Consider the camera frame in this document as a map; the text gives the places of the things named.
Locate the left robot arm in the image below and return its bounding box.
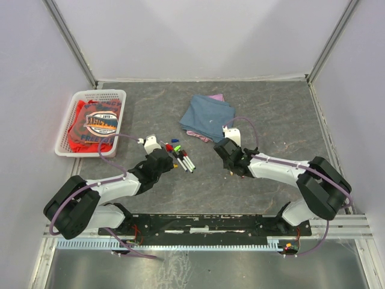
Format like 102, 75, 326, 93
43, 148, 173, 240

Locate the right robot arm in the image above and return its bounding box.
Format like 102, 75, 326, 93
214, 138, 353, 235

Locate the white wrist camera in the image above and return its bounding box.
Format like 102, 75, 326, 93
223, 126, 241, 146
137, 134, 161, 155

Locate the red printed t-shirt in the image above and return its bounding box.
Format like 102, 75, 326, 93
67, 99, 122, 153

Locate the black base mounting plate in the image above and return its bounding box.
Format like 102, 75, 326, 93
112, 214, 312, 245

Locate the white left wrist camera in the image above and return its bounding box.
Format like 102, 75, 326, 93
137, 134, 161, 155

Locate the white slotted cable duct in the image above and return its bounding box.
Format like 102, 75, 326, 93
57, 234, 296, 252

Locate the white plastic basket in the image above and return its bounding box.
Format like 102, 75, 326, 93
55, 89, 126, 158

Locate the pink folded cloth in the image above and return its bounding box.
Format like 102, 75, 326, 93
186, 94, 224, 143

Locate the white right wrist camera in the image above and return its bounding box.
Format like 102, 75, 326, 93
223, 126, 241, 146

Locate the blue folded cloth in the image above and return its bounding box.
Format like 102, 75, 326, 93
179, 95, 235, 143

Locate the red cap marker left group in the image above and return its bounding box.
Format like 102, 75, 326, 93
182, 150, 196, 170

